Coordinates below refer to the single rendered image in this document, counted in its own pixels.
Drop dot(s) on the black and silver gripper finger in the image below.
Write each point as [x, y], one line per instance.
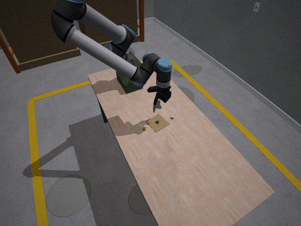
[156, 104]

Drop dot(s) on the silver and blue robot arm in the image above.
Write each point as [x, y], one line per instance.
[113, 54]

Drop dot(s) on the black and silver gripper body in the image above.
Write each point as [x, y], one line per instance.
[164, 94]

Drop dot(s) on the tan flat mat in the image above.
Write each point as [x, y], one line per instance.
[157, 126]

